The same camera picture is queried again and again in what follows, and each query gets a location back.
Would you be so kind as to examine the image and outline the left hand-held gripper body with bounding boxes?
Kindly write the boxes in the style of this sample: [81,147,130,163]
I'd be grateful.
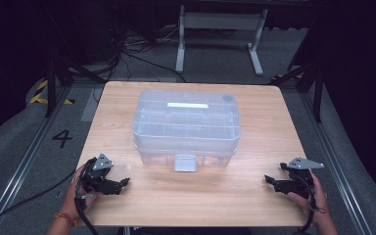
[77,153,120,197]

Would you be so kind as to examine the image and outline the orange beaded bracelet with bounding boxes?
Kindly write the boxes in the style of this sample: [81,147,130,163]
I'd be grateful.
[54,211,79,228]

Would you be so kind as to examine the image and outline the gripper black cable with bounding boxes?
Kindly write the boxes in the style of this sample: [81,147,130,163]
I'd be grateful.
[292,175,327,235]
[73,158,101,235]

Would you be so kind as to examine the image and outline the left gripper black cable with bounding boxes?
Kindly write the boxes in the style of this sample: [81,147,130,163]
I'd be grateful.
[73,158,101,235]

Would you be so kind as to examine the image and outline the tangle of black cables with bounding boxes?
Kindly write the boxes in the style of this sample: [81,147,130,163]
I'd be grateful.
[106,19,188,84]

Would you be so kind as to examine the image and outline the yellow black floor tape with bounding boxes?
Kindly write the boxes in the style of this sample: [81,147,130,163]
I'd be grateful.
[28,79,76,106]

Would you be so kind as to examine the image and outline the black floor cable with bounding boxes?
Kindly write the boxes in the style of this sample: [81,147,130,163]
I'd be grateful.
[0,169,76,233]

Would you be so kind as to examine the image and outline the person's dark clothing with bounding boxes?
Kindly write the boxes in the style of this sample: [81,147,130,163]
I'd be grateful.
[117,226,253,235]

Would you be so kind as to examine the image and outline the person's left hand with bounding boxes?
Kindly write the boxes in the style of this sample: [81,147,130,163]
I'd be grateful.
[59,165,100,223]

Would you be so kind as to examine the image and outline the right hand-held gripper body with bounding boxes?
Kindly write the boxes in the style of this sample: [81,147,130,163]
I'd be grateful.
[273,157,325,200]

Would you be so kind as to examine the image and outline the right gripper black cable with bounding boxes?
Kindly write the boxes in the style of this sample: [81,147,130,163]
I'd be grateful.
[292,175,327,235]

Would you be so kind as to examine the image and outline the metal floor rail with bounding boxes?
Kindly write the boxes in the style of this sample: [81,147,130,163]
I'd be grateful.
[0,85,76,235]
[298,92,375,235]

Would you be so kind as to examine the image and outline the clear plastic storage box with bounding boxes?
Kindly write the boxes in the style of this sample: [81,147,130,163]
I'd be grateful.
[131,90,242,173]

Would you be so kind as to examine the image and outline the white metal stand frame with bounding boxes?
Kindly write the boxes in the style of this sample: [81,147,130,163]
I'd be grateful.
[174,4,269,77]

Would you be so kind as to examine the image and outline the black tripod stand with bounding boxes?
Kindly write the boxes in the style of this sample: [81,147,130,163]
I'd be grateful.
[43,53,108,119]
[269,57,325,124]

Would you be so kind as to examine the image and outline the person's right hand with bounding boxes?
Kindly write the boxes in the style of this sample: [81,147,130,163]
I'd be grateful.
[287,170,330,227]

